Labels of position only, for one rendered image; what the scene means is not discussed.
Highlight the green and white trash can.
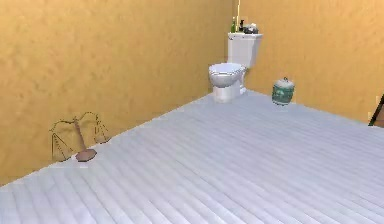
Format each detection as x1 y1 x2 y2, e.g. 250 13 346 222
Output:
271 77 296 107

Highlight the white toilet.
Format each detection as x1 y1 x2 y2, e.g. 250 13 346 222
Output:
208 32 264 104

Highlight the dark grey cloth heap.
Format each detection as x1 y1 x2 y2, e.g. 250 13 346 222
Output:
243 22 260 35

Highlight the brown balance scale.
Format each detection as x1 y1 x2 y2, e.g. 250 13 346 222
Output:
49 111 111 163

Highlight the black slanted stand leg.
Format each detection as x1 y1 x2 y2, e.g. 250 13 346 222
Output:
368 102 384 127

